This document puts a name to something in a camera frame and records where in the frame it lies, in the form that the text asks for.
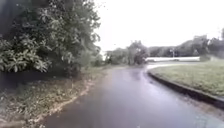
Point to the dark stone kerb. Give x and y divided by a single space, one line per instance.
186 90

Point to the pale low wall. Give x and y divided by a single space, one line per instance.
173 59

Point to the grass lawn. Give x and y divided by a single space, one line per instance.
196 75

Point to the distant row of trees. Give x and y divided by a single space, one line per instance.
190 46

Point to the leaf-strewn earth verge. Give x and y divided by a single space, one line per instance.
40 96

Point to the green tree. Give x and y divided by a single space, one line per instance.
136 53

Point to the large leafy bush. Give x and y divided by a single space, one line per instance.
43 36

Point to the wet grey asphalt road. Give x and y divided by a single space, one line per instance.
133 103

